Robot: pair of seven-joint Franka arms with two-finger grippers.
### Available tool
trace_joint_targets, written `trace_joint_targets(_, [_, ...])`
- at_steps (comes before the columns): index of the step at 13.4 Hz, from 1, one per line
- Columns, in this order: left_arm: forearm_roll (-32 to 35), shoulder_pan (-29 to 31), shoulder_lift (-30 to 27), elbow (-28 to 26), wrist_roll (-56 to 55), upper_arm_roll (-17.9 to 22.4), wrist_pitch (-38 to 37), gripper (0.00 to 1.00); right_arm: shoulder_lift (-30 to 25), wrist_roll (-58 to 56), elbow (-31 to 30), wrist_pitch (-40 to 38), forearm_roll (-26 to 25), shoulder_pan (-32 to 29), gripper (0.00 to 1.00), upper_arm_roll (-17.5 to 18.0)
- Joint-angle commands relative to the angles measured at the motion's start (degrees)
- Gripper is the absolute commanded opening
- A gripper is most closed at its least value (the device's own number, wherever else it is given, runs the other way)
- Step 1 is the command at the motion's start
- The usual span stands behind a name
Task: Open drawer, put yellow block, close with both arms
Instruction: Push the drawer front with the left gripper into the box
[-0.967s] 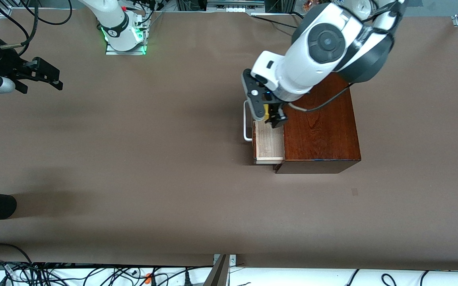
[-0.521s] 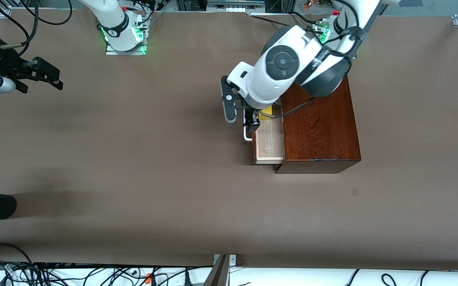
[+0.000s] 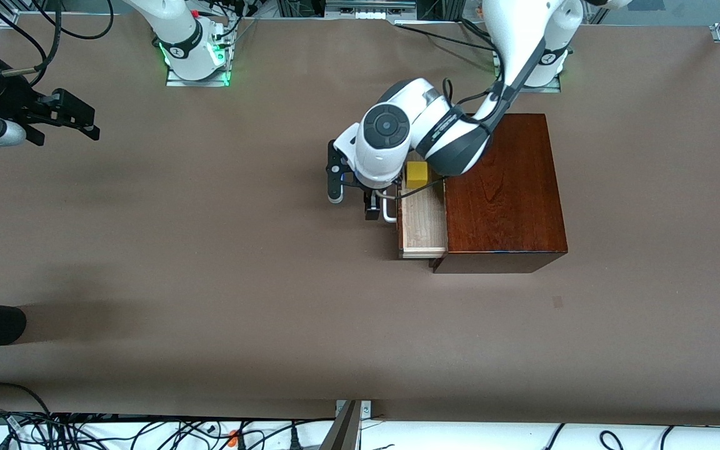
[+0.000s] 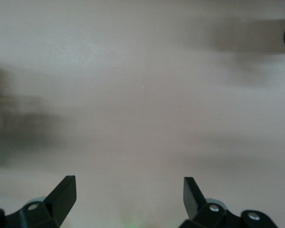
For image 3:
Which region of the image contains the light wood drawer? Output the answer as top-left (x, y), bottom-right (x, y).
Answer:
top-left (396, 159), bottom-right (449, 259)

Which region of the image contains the metal base plate left arm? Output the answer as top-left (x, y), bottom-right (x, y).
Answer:
top-left (492, 31), bottom-right (563, 94)

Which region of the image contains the white power strip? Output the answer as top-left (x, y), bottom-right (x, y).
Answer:
top-left (324, 0), bottom-right (418, 19)

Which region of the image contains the dark brown wooden cabinet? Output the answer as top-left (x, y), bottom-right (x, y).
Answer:
top-left (430, 113), bottom-right (569, 274)

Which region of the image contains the white lower shelf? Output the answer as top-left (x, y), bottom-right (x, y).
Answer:
top-left (0, 417), bottom-right (720, 450)

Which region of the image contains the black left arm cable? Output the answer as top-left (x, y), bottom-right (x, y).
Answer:
top-left (388, 76), bottom-right (514, 201)

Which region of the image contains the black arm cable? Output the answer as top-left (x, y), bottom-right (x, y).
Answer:
top-left (388, 76), bottom-right (514, 201)
top-left (0, 0), bottom-right (115, 88)

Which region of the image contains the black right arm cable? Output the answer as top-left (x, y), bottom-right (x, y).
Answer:
top-left (0, 0), bottom-right (115, 88)

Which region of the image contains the black cable on table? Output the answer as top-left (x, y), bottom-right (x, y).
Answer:
top-left (394, 21), bottom-right (496, 52)

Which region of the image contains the small metal corner bracket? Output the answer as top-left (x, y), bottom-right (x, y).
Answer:
top-left (335, 400), bottom-right (373, 419)

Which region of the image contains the grey metal post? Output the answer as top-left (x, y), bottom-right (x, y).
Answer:
top-left (319, 400), bottom-right (362, 450)

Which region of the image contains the black cable tangle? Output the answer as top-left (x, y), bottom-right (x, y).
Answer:
top-left (0, 381), bottom-right (336, 450)

